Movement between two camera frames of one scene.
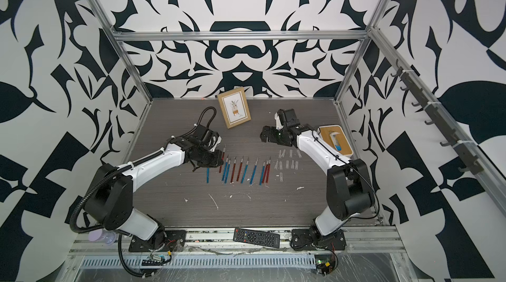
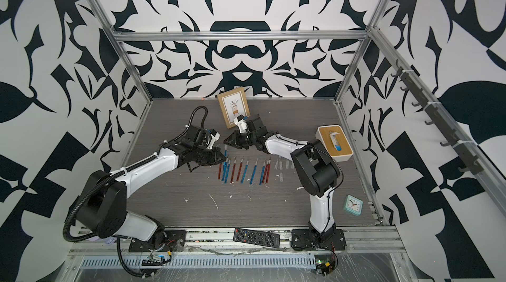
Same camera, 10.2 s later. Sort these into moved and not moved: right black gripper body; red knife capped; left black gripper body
Moved: right black gripper body
Not moved: red knife capped; left black gripper body
